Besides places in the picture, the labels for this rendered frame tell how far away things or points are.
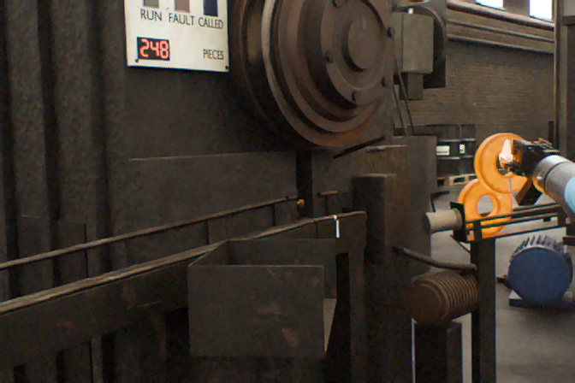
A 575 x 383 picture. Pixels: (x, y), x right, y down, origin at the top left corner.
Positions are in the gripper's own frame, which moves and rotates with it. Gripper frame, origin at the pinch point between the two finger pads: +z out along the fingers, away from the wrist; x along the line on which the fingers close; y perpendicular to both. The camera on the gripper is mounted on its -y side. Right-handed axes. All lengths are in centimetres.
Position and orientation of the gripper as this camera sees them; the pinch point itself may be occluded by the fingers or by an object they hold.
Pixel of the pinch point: (504, 156)
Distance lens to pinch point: 185.5
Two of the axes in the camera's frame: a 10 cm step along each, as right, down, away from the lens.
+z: -2.0, -3.4, 9.2
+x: -9.8, 0.4, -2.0
